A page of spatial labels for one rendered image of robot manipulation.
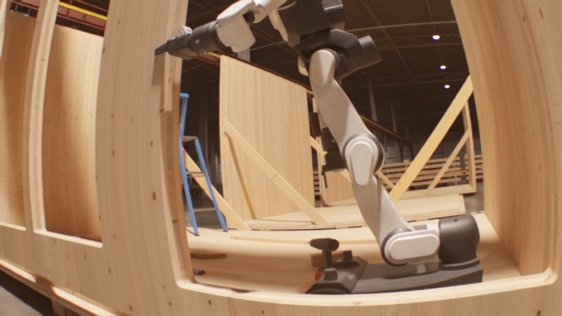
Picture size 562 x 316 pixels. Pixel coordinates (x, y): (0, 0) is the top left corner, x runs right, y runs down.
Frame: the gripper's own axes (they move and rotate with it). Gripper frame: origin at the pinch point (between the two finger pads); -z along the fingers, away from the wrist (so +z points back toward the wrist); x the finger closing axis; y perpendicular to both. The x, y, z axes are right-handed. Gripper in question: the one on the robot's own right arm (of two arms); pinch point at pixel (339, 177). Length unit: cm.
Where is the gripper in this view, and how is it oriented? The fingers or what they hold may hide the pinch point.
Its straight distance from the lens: 160.7
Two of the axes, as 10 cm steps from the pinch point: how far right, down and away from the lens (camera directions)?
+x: -9.8, 1.7, 0.0
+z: -1.7, -9.8, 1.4
